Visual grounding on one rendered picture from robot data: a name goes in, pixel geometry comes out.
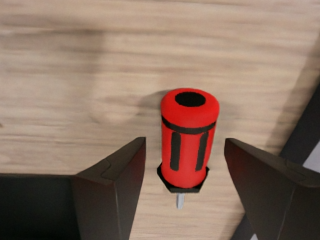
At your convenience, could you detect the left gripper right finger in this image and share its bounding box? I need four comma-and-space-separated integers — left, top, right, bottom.
224, 137, 320, 240

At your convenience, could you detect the red screwdriver handle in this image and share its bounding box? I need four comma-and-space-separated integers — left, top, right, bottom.
157, 89, 220, 210

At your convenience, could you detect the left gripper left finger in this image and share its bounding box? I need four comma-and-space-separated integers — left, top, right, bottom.
0, 137, 146, 240

